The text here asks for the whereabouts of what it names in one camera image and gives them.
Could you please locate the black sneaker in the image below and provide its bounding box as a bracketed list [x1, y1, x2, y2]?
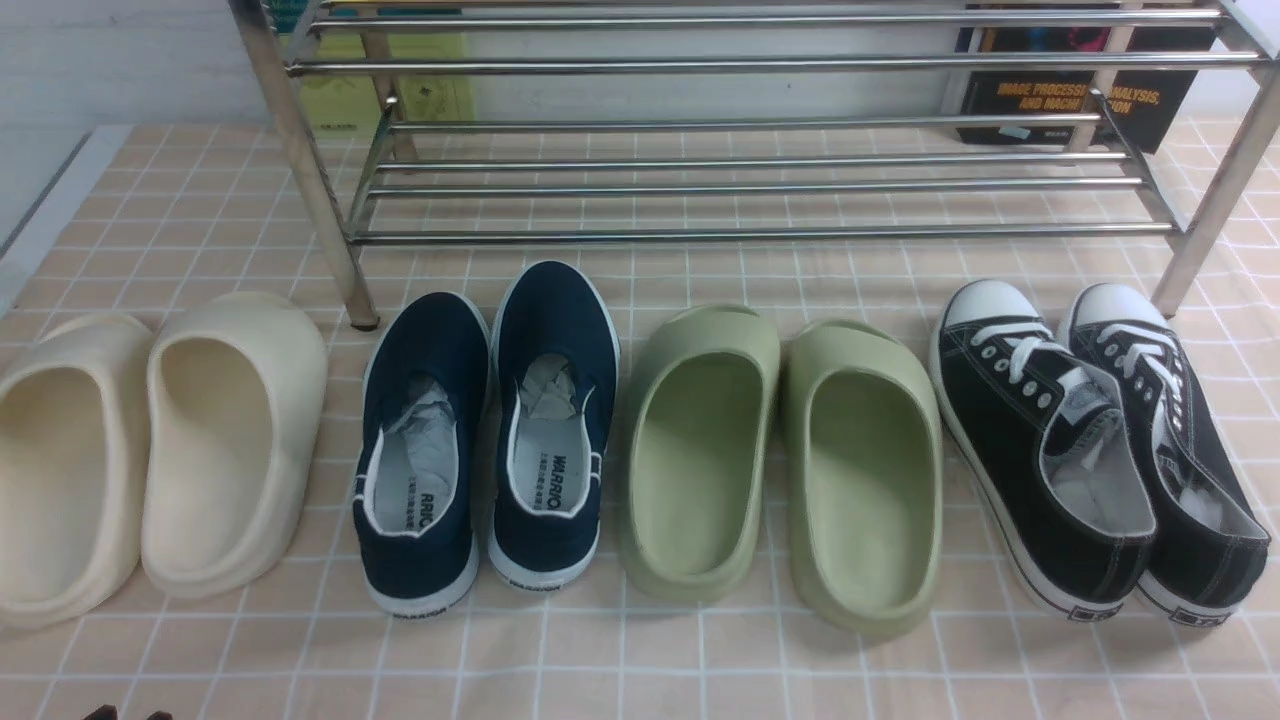
[929, 279, 1157, 623]
[1057, 283, 1271, 628]

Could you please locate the navy canvas shoe right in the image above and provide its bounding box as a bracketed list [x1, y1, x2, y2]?
[488, 260, 620, 592]

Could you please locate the navy canvas shoe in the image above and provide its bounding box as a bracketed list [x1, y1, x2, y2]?
[352, 291, 490, 621]
[488, 260, 620, 592]

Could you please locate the navy canvas shoe left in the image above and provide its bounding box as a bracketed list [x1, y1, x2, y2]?
[352, 291, 490, 621]

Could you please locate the steel shoe rack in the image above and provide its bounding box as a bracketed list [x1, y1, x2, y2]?
[229, 1, 1277, 331]

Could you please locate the green slipper left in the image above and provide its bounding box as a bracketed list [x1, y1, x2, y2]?
[620, 304, 781, 603]

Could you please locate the green slipper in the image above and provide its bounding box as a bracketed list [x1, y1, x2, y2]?
[782, 318, 943, 635]
[620, 304, 781, 603]

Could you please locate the green slipper right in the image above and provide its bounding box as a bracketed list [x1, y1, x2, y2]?
[782, 318, 943, 635]

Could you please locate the yellow-green book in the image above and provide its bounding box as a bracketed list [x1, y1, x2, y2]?
[300, 33, 474, 137]

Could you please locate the cream slipper right one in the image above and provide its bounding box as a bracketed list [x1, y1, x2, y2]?
[141, 291, 328, 600]

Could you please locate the black image processing book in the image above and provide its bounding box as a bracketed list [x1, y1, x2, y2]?
[942, 26, 1216, 154]

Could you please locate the cream slipper far left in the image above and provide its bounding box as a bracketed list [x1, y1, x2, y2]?
[1, 314, 154, 629]

